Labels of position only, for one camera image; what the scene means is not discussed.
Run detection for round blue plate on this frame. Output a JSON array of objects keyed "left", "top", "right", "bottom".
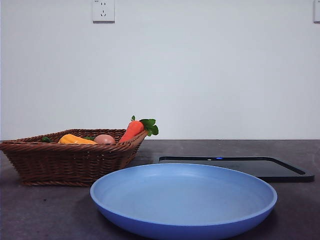
[{"left": 89, "top": 163, "right": 278, "bottom": 240}]

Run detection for yellow-orange corn cob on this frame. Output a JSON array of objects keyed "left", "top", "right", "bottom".
[{"left": 58, "top": 134, "right": 98, "bottom": 145}]

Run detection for brown wicker basket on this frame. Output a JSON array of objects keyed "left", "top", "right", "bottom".
[{"left": 0, "top": 128, "right": 149, "bottom": 187}]

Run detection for orange carrot with green leaves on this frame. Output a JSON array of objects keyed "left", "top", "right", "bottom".
[{"left": 118, "top": 115, "right": 160, "bottom": 144}]

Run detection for brown egg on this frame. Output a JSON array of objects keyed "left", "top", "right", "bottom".
[{"left": 94, "top": 134, "right": 117, "bottom": 145}]

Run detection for black rectangular tray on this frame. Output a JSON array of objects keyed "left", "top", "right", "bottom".
[{"left": 158, "top": 156, "right": 315, "bottom": 183}]

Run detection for white wall power outlet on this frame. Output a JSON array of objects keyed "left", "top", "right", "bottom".
[{"left": 92, "top": 0, "right": 116, "bottom": 24}]

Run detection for white wall switch plate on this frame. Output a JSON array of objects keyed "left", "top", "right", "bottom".
[{"left": 313, "top": 0, "right": 320, "bottom": 24}]

